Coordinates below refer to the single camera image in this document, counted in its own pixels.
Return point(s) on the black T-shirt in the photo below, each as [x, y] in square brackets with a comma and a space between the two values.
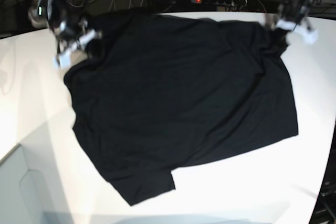
[162, 92]

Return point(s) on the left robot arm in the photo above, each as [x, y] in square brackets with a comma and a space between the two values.
[292, 17]

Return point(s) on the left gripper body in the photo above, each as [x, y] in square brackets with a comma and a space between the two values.
[295, 11]

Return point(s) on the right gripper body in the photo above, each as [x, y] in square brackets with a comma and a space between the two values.
[66, 27]

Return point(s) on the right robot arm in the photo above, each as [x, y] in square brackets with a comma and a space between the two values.
[38, 15]

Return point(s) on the power strip with red switch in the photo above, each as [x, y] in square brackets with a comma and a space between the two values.
[226, 3]

